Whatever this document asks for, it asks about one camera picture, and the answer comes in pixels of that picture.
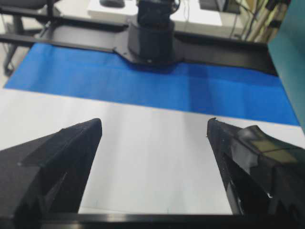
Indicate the teal backdrop panel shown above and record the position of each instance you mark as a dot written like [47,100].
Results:
[287,50]

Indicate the white desk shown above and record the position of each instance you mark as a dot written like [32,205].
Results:
[189,11]

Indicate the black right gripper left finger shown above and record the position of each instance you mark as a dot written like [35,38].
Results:
[47,175]

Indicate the black computer mouse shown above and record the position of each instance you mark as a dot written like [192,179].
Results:
[112,3]

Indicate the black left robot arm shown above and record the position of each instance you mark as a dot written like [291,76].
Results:
[152,28]

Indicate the black computer monitor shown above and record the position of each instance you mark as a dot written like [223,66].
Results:
[229,6]

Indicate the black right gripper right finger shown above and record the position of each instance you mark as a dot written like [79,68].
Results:
[262,175]

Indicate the black vertical frame post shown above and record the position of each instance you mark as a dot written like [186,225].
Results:
[49,9]

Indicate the grey camera tripod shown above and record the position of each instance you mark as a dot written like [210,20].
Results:
[267,20]

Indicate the blue table cloth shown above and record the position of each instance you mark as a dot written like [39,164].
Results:
[190,87]

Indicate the black metal mounting rail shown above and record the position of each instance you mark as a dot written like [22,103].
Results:
[71,32]

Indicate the white base board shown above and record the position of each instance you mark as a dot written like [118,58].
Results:
[149,160]

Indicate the black office chair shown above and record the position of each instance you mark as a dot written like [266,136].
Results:
[16,27]

